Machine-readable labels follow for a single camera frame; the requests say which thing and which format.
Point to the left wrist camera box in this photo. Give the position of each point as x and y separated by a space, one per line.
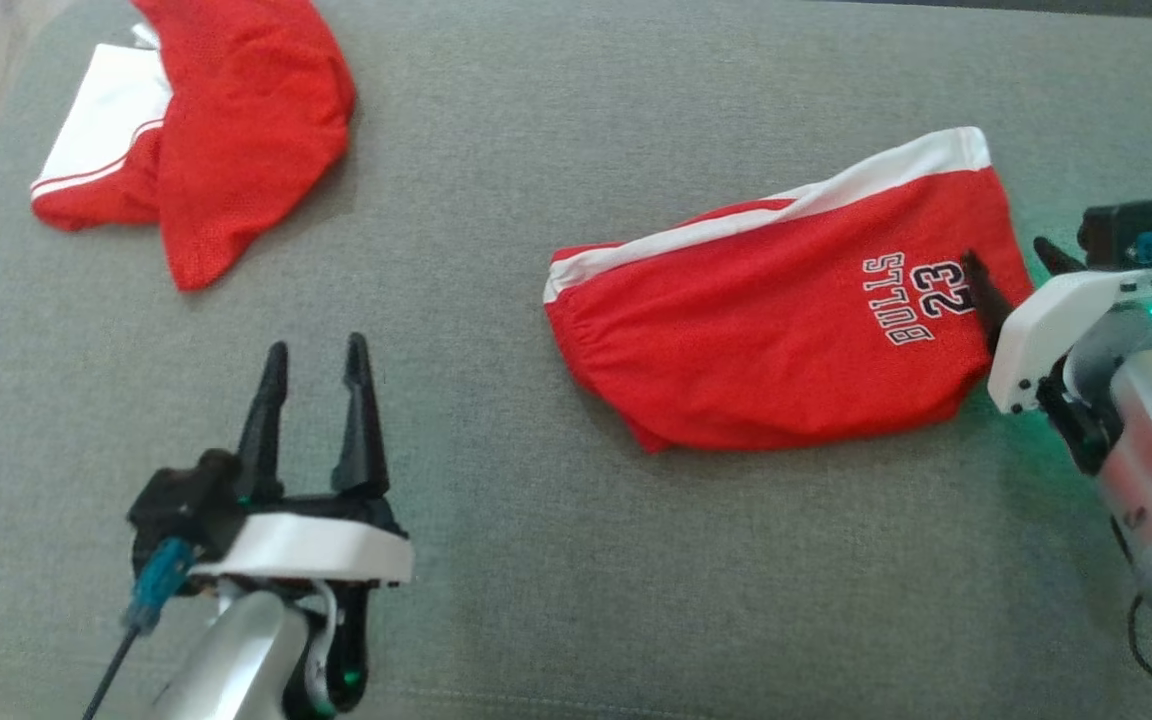
181 500

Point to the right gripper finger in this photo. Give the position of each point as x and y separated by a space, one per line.
988 300
1058 262

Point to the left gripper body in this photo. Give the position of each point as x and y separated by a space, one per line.
306 548

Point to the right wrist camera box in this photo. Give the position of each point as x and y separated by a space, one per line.
1121 230

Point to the red white-trimmed jersey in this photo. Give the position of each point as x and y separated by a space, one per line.
236 130

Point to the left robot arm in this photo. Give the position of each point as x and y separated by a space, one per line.
236 660

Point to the red Bulls 23 shorts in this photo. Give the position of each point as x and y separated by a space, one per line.
766 340

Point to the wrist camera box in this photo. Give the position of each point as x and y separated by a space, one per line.
1121 230
181 500

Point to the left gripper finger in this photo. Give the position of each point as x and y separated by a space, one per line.
263 430
361 420

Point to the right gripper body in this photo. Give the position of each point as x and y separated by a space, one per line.
1036 330

